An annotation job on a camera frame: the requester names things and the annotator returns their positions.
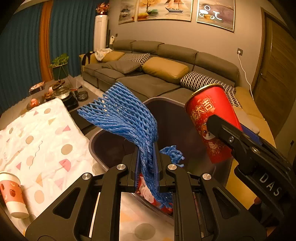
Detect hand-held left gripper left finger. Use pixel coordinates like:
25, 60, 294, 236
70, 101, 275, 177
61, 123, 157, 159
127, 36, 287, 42
25, 148, 140, 241

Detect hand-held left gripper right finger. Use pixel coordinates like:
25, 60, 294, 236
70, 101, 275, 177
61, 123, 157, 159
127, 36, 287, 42
155, 142, 269, 241

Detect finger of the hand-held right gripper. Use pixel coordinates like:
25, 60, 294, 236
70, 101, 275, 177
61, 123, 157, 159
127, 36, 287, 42
242, 124, 276, 149
206, 115, 261, 161

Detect red snack bag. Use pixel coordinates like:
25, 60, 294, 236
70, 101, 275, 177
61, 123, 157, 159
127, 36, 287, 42
137, 176, 174, 214

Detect red printed paper cup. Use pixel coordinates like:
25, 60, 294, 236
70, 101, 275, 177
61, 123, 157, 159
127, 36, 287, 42
184, 84, 243, 164

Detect grey plastic bin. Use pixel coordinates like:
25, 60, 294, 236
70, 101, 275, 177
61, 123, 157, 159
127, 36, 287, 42
88, 97, 234, 223

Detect blue foam fruit net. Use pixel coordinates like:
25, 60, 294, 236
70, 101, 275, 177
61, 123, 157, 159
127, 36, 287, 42
77, 82, 185, 209

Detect white orange paper cup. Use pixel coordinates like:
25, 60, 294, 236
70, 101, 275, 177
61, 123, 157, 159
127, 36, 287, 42
0, 171, 30, 219

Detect grey cushion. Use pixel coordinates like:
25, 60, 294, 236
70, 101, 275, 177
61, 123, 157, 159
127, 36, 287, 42
232, 107, 260, 134
102, 61, 142, 75

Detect yellow sofa seat pad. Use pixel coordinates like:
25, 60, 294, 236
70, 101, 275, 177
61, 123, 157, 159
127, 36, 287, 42
235, 87, 276, 149

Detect large houndstooth cushion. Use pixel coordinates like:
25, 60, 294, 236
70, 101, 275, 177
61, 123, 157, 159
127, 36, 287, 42
180, 72, 242, 108

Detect wooden door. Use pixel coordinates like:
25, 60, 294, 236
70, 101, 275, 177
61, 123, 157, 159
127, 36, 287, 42
251, 7, 296, 140

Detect large yellow cushion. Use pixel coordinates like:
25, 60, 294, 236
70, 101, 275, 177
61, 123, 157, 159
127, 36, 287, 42
142, 57, 190, 84

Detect grey sectional sofa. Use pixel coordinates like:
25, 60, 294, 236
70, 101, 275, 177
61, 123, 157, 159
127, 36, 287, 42
82, 39, 277, 151

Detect black electric stove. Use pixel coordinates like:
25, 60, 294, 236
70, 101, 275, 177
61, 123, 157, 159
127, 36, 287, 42
62, 95, 79, 111

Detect glass teapot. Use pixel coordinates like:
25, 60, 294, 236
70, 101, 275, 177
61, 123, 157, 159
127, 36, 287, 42
52, 85, 71, 100

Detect small houndstooth cushion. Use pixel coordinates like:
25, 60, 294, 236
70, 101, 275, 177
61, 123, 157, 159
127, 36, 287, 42
119, 53, 151, 65

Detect small yellow cushion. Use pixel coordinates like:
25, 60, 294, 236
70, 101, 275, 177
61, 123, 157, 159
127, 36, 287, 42
102, 51, 125, 63

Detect sunset painting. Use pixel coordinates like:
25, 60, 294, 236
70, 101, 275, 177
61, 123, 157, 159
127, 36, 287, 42
196, 0, 235, 32

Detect white cloth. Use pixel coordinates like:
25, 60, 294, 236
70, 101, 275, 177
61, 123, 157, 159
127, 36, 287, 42
95, 49, 113, 61

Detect dark printed box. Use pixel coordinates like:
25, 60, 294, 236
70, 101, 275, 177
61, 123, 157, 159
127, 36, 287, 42
29, 81, 46, 95

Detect potted green plant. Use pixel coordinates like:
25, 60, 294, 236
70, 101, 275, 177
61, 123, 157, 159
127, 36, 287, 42
48, 54, 70, 80

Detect sailboat painting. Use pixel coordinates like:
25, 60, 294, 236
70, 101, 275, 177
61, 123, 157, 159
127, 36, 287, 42
137, 0, 194, 22

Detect white standing air conditioner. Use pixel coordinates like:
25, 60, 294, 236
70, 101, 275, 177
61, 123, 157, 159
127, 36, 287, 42
94, 15, 109, 52

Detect blue curtain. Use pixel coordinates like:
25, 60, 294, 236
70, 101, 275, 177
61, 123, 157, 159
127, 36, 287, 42
0, 5, 43, 112
46, 0, 110, 78

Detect small landscape painting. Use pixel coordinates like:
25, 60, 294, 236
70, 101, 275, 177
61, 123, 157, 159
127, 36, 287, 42
118, 0, 137, 25

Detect orange curtain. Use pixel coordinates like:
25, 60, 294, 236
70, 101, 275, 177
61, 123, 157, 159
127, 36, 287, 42
39, 1, 55, 82

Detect red artificial flowers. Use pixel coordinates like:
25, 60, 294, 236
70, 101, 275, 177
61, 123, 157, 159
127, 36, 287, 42
96, 3, 110, 16

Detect white power cable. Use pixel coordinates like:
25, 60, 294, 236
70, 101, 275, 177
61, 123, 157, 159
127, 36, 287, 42
238, 53, 255, 98

